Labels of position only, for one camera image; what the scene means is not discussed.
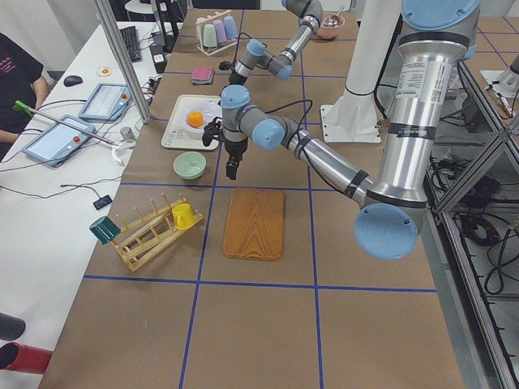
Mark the pink cloth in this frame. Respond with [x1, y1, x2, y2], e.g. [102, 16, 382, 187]
[191, 66, 214, 80]

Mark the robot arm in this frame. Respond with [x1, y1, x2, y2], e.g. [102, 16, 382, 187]
[219, 1, 480, 260]
[229, 0, 323, 85]

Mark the wooden dish rack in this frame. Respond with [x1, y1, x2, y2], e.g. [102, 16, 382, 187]
[110, 194, 204, 271]

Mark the yellow mug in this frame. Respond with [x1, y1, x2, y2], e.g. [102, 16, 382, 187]
[172, 203, 195, 230]

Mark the dark green mug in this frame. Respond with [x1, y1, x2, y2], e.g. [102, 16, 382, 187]
[89, 216, 121, 245]

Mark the teach pendant far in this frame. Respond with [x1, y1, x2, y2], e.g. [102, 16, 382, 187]
[79, 83, 131, 122]

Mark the purple cup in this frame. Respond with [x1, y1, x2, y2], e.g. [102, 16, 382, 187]
[212, 19, 227, 45]

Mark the teach pendant near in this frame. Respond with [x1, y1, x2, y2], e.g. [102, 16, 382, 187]
[22, 123, 90, 167]

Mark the black keyboard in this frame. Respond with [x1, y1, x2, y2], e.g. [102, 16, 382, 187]
[119, 26, 142, 62]

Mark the person in black shirt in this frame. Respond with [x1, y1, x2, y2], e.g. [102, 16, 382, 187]
[0, 33, 49, 159]

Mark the aluminium frame post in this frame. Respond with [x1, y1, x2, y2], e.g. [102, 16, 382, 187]
[93, 0, 151, 124]

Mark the green ceramic bowl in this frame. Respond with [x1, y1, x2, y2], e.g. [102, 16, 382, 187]
[173, 151, 207, 180]

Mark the metal scoop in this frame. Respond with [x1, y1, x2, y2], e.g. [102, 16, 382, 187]
[322, 6, 345, 28]

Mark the black smartphone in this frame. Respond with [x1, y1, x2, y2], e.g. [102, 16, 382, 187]
[92, 195, 113, 211]

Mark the teach pendant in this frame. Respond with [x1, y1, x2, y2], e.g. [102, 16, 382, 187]
[79, 83, 131, 122]
[22, 123, 90, 167]

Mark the cream bear tray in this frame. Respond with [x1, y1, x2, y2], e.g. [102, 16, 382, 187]
[161, 94, 220, 151]

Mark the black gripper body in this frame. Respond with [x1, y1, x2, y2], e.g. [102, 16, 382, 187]
[228, 71, 247, 85]
[224, 138, 248, 166]

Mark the black computer mouse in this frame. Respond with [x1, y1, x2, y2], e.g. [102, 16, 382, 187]
[63, 75, 83, 88]

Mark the white ridged plate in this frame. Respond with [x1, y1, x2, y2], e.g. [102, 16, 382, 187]
[180, 101, 222, 139]

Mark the pink bowl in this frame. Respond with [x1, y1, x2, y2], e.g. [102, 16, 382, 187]
[315, 12, 345, 40]

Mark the white wire cup rack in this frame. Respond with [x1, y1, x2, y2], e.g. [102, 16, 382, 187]
[195, 10, 238, 56]

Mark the blue cup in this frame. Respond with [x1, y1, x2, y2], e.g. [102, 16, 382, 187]
[223, 15, 238, 40]

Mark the orange fruit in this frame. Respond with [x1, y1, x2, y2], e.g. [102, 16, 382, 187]
[186, 110, 204, 128]

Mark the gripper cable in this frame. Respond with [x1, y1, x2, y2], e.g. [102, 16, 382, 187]
[259, 98, 315, 135]
[230, 32, 255, 74]

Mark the wooden cutting board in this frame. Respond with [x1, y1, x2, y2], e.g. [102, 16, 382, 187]
[222, 188, 285, 261]

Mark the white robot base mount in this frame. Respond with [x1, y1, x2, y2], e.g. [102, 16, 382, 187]
[321, 0, 401, 143]

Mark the green cup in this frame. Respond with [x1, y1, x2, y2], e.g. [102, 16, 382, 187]
[203, 24, 217, 49]

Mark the grey cloth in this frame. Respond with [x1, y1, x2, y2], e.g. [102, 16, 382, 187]
[191, 78, 213, 85]

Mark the red bottle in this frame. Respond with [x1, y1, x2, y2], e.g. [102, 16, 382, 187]
[1, 342, 53, 374]

